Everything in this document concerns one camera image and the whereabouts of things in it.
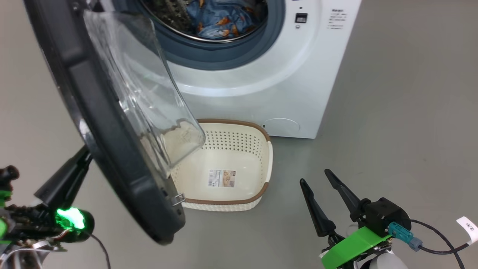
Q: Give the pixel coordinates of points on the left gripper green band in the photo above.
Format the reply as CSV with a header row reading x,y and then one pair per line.
x,y
26,224

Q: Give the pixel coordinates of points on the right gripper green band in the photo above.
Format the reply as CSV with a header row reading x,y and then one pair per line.
x,y
351,246

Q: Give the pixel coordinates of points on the round black glass washer door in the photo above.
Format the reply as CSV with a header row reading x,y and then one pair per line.
x,y
93,112

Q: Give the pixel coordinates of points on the blue bear print garment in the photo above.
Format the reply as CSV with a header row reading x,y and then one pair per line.
x,y
209,20
250,16

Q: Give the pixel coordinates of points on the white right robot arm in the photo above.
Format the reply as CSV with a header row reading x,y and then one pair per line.
x,y
384,261

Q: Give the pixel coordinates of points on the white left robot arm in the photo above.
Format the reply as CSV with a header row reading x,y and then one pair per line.
x,y
22,263

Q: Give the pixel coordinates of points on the white front-load washing machine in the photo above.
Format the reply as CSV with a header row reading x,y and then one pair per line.
x,y
298,74

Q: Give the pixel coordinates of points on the grey rubber door gasket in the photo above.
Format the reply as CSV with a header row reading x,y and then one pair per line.
x,y
224,52

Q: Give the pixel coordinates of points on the washing machine drum with laundry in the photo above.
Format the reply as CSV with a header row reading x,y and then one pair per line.
x,y
168,15

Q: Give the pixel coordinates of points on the round white filter cover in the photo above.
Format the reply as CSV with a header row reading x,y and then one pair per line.
x,y
283,125

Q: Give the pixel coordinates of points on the cream laundry basket brown rim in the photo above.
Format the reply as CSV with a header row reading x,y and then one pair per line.
x,y
246,157

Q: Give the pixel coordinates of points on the basket product label sticker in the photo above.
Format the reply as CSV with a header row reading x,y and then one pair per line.
x,y
222,178

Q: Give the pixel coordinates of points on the small printed text label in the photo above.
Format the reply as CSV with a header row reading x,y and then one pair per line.
x,y
336,19

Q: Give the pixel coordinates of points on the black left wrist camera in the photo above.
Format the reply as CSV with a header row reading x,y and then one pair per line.
x,y
87,228

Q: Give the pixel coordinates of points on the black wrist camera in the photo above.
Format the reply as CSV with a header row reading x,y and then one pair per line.
x,y
87,228
388,215

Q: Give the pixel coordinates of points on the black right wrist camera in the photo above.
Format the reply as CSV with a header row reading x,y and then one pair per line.
x,y
388,215

